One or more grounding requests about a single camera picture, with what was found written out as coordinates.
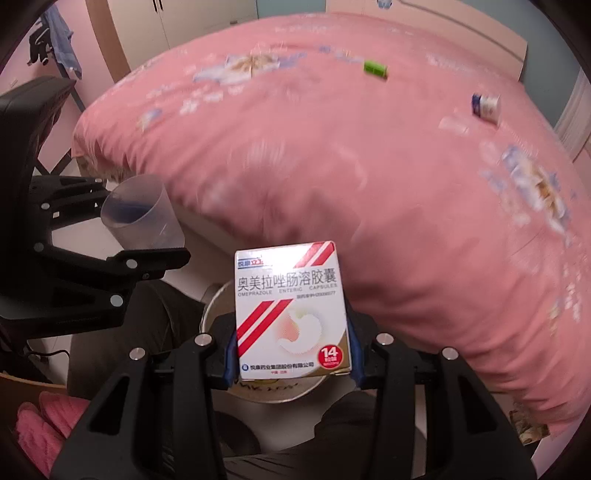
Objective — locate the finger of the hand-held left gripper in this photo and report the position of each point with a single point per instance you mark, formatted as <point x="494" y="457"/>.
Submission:
<point x="74" y="194"/>
<point x="152" y="261"/>

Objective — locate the white round trash bin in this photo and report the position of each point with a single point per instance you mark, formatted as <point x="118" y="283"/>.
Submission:
<point x="272" y="391"/>

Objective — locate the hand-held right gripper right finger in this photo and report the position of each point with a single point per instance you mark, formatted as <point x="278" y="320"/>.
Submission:
<point x="354" y="355"/>

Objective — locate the clear plastic cup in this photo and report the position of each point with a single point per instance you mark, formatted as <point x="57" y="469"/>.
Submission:
<point x="143" y="217"/>

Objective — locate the white red-striped medicine box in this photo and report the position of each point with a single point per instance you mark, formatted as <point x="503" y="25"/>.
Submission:
<point x="291" y="295"/>

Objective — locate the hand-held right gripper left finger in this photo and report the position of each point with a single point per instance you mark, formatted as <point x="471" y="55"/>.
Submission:
<point x="229" y="369"/>

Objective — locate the large green cube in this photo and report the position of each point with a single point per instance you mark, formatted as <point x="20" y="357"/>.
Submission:
<point x="375" y="69"/>

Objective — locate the white blue yogurt cup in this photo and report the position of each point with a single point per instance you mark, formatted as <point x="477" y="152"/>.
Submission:
<point x="485" y="107"/>

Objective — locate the black hanging cloth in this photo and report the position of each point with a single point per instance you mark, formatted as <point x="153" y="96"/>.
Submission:
<point x="38" y="44"/>

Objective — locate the pink quilted garment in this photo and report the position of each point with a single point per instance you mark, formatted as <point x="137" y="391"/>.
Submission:
<point x="51" y="424"/>

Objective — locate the pink floral blanket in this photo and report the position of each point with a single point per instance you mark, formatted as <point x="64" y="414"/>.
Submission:
<point x="369" y="175"/>

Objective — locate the white wardrobe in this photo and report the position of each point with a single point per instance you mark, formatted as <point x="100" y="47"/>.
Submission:
<point x="138" y="27"/>

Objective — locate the blue hanging cloth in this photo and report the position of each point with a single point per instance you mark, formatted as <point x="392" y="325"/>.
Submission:
<point x="64" y="37"/>

